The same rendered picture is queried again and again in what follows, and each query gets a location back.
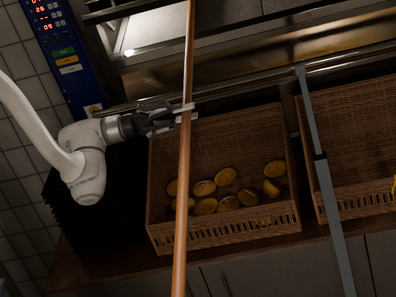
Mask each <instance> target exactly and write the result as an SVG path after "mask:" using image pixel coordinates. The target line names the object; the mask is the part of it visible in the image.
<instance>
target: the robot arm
mask: <svg viewBox="0 0 396 297"><path fill-rule="evenodd" d="M0 101H1V102H2V103H3V104H4V105H5V106H6V108H7V109H8V110H9V112H10V113H11V114H12V115H13V117H14V119H16V121H17V122H18V124H19V125H20V126H21V128H22V129H23V130H24V132H25V133H26V135H27V136H28V137H29V139H30V140H31V141H32V143H33V144H34V146H35V147H36V148H37V150H38V151H39V152H40V153H41V155H42V156H43V157H44V159H46V161H47V162H49V164H50V165H52V166H53V167H54V168H55V169H57V170H58V171H59V172H60V177H61V180H62V181H64V182H65V184H66V185H67V186H68V188H69V189H70V192H71V195H72V197H73V199H74V200H75V201H76V202H77V203H79V204H80V205H84V206H89V205H92V204H96V203H97V202H98V201H99V200H100V199H101V198H102V197H103V194H104V192H105V187H106V180H107V168H106V162H105V150H106V148H107V146H109V145H113V144H116V143H121V142H124V141H126V139H127V138H132V137H137V136H139V135H144V136H145V135H146V136H147V137H148V140H149V141H152V140H154V139H155V138H157V137H160V136H163V135H166V134H170V133H173V132H175V131H177V126H178V125H180V124H181V120H182V116H181V115H180V116H177V117H176V119H173V120H162V121H155V120H154V121H152V119H154V118H156V117H159V116H162V115H164V114H167V113H169V112H171V113H173V114H174V113H179V112H182V111H186V110H191V109H194V102H192V103H187V104H183V105H182V103H178V104H173V105H171V104H170V103H169V101H168V100H165V101H158V102H153V103H146V104H143V103H137V111H135V112H134V113H130V114H125V115H122V116H121V115H119V114H116V115H111V116H108V117H103V118H88V119H85V120H81V121H77V122H74V123H72V124H69V125H67V126H65V127H64V128H62V129H61V130H60V132H59V133H58V144H57V143H56V142H55V140H54V139H53V138H52V136H51V135H50V133H49V132H48V130H47V128H46V127H45V126H44V124H43V122H42V121H41V119H40V118H39V117H38V115H37V113H36V112H35V110H34V109H33V107H32V106H31V104H30V103H29V101H28V100H27V98H26V97H25V96H24V94H23V93H22V91H21V90H20V89H19V88H18V86H17V85H16V84H15V83H14V82H13V81H12V80H11V79H10V78H9V77H8V76H7V75H6V74H5V73H3V72H2V71H1V70H0ZM155 109H158V110H155ZM148 110H155V111H150V112H148V113H144V112H142V111H148ZM157 128H161V129H159V130H156V131H154V132H152V131H151V132H149V131H150V130H155V129H157Z"/></svg>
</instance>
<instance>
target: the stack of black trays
mask: <svg viewBox="0 0 396 297"><path fill-rule="evenodd" d="M124 146H125V143H124V142H121V143H116V144H113V145H109V146H107V148H106V150H105V162H106V168H107V180H106V187H105V192H104V194H103V197H102V198H101V199H100V200H99V201H98V202H97V203H96V204H92V205H89V206H84V205H80V204H79V203H77V202H76V201H75V200H74V199H73V197H72V195H71V192H70V189H69V188H68V186H67V185H66V184H65V182H64V181H62V180H61V177H60V172H59V171H58V170H57V169H55V168H54V167H53V166H52V167H51V170H50V172H49V175H48V177H47V180H46V182H45V185H44V188H43V190H42V192H41V196H42V197H43V200H45V199H46V202H45V205H46V204H49V205H50V208H53V209H52V212H51V214H54V213H55V215H54V219H55V218H57V219H56V221H55V222H59V226H58V228H59V227H61V231H64V233H63V236H66V238H65V240H70V242H69V245H72V246H71V248H74V251H73V253H78V254H82V253H88V252H95V251H99V250H106V249H112V248H119V247H123V246H130V245H137V244H140V242H141V237H142V233H143V227H144V221H145V218H146V213H145V212H146V203H147V201H146V199H147V195H146V194H147V192H144V188H145V186H143V183H141V181H142V179H139V176H140V174H137V172H138V169H137V170H135V168H136V165H133V162H134V160H131V159H132V157H130V153H131V151H127V149H128V147H124ZM142 186H143V187H142Z"/></svg>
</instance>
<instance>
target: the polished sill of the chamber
mask: <svg viewBox="0 0 396 297"><path fill-rule="evenodd" d="M383 1H387V0H322V1H318V2H314V3H311V4H306V5H302V6H298V7H295V8H291V9H286V10H284V11H279V12H275V13H272V14H267V15H264V16H259V17H256V18H252V19H248V20H245V21H240V22H236V23H233V24H229V25H225V26H222V27H217V28H213V29H209V30H206V31H202V32H197V33H194V48H193V49H194V50H195V49H198V48H202V47H206V46H209V45H214V44H218V43H221V42H225V41H230V40H233V39H237V38H241V37H246V36H249V35H253V34H258V33H260V32H265V31H269V30H272V29H277V28H281V27H285V26H288V25H293V24H297V23H300V22H304V21H308V20H312V19H316V18H320V17H325V16H328V15H332V14H337V13H340V12H344V11H348V10H351V9H355V8H360V7H363V6H367V5H372V4H376V3H379V2H383ZM185 48H186V36H183V37H178V38H175V39H170V40H167V41H163V42H159V43H156V44H151V45H147V46H144V47H140V48H136V49H131V50H128V51H124V52H120V53H117V54H113V56H112V59H111V63H112V65H113V68H114V69H115V70H116V69H119V68H123V67H128V66H131V65H135V64H139V63H142V62H146V61H151V60H155V59H158V58H163V57H167V56H170V55H174V54H178V53H181V52H185Z"/></svg>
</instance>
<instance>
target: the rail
mask: <svg viewBox="0 0 396 297"><path fill-rule="evenodd" d="M154 1H159V0H134V1H130V2H126V3H123V4H119V5H115V6H111V7H108V8H104V9H100V10H97V11H93V12H89V13H86V14H82V16H81V18H82V20H83V21H85V20H88V19H91V18H95V17H100V16H103V15H107V14H110V13H113V12H117V11H122V10H125V9H129V8H132V7H135V6H139V5H144V4H147V3H151V2H154Z"/></svg>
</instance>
